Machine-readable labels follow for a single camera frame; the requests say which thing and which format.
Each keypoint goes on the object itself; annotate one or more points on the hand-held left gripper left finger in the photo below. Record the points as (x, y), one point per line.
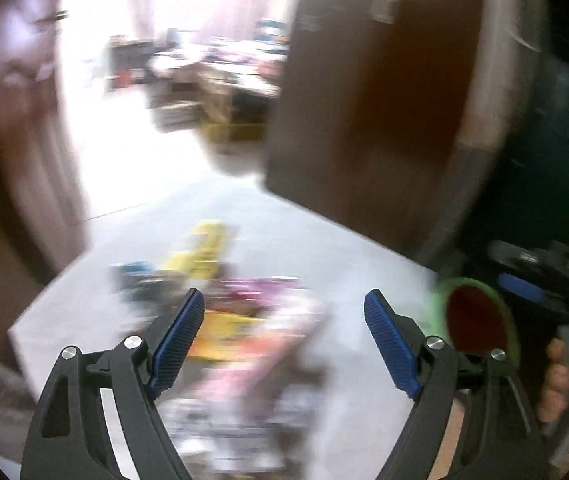
(177, 345)

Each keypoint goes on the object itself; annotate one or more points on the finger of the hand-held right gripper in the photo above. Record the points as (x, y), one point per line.
(519, 287)
(514, 256)

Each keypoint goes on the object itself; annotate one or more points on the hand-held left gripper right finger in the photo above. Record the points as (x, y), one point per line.
(389, 345)

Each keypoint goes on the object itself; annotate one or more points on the yellow packet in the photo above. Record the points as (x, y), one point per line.
(227, 332)

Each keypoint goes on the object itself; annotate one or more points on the green rimmed red bin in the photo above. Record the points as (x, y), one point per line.
(474, 320)

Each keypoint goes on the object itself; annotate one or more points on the blue white snack wrapper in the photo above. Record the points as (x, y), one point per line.
(132, 275)

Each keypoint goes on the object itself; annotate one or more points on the yellow snack wrapper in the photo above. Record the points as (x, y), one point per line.
(199, 250)

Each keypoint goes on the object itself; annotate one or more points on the pink crumpled wrapper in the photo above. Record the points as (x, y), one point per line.
(259, 292)

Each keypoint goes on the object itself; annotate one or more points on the white table cover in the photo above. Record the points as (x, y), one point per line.
(314, 240)

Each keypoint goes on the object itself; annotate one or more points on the brown wooden wardrobe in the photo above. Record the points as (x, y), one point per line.
(374, 100)

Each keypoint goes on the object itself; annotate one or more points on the brown wooden door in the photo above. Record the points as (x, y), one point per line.
(24, 135)

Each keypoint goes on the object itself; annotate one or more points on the bed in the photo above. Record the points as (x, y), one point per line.
(224, 62)

